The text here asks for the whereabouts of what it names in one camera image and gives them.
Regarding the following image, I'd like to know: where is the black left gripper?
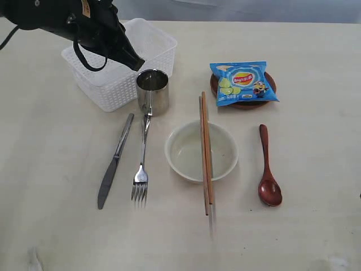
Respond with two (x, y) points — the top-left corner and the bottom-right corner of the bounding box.
(67, 1), (145, 71)

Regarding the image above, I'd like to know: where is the stainless steel cup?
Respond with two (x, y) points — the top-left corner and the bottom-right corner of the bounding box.
(135, 69), (169, 116)

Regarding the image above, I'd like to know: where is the light wooden chopstick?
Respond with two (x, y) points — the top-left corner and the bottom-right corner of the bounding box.
(201, 91), (214, 204)

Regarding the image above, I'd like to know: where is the speckled ceramic floral bowl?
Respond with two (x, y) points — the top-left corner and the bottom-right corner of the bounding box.
(165, 120), (239, 183)

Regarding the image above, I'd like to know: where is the blue Lays chip bag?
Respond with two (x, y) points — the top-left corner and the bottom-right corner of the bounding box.
(210, 61), (279, 107)

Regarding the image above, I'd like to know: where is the silver knife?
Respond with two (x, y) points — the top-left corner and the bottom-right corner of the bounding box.
(97, 113), (134, 210)

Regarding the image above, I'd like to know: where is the stainless steel fork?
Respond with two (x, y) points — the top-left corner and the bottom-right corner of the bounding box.
(131, 115), (151, 205)

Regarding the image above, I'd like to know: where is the dark plate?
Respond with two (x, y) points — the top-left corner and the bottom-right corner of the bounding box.
(210, 72), (276, 110)

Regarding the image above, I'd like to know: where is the brown wooden chopstick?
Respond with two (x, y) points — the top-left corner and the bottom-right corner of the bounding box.
(199, 96), (209, 216)

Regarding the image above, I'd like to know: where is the dark wooden spoon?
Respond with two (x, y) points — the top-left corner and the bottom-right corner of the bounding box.
(258, 124), (283, 207)

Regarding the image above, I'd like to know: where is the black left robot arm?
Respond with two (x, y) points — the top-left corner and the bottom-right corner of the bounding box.
(1, 0), (145, 72)

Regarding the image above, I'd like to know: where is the white plastic woven basket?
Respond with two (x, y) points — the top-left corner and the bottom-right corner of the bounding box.
(61, 18), (177, 112)

